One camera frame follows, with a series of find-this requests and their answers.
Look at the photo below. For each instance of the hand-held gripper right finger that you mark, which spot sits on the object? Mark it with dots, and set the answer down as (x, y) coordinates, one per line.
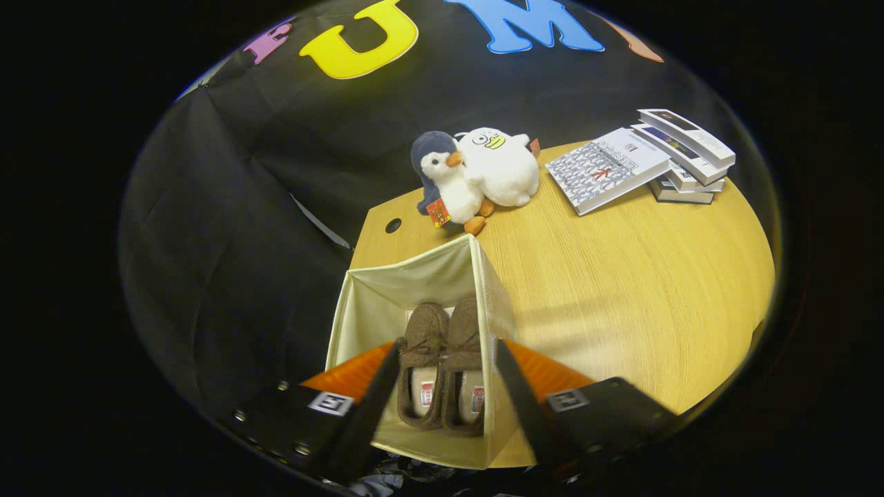
(532, 414)

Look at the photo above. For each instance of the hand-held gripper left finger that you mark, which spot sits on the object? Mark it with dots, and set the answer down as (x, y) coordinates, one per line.
(366, 414)

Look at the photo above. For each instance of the brown fuzzy shoe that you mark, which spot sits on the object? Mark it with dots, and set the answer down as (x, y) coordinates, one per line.
(425, 324)
(466, 324)

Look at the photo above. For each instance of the beige fabric storage box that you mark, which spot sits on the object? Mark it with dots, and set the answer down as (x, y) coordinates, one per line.
(387, 290)

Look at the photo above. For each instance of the round black desk grommet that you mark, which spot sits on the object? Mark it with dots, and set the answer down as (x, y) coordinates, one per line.
(393, 225)

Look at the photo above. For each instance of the penguin plush toy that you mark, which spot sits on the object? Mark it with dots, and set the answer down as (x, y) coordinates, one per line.
(456, 190)

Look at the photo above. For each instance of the white duck plush toy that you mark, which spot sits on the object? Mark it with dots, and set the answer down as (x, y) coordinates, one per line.
(504, 172)

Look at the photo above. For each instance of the grey patterned book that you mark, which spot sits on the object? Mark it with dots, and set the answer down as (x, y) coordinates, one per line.
(601, 169)

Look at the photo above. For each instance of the dark grey book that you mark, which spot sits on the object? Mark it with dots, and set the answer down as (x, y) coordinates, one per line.
(680, 197)

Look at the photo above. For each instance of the white thick book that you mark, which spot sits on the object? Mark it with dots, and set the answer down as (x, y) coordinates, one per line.
(697, 185)

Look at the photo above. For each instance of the white book with dark cover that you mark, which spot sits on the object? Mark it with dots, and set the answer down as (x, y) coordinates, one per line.
(680, 159)

